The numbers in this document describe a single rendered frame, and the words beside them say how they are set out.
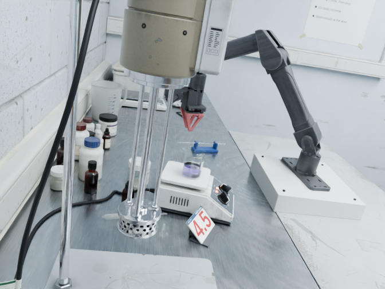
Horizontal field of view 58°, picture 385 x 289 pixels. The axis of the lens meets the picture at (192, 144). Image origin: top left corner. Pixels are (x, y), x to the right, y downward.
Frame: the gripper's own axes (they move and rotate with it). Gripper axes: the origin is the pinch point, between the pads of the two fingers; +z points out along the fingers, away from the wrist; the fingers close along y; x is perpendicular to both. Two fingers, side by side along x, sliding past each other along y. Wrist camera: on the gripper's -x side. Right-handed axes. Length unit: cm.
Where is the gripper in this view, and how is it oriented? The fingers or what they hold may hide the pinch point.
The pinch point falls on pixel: (188, 127)
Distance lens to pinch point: 126.1
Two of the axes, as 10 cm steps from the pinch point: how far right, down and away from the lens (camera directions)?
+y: 3.3, 4.0, -8.6
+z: -1.7, 9.2, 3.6
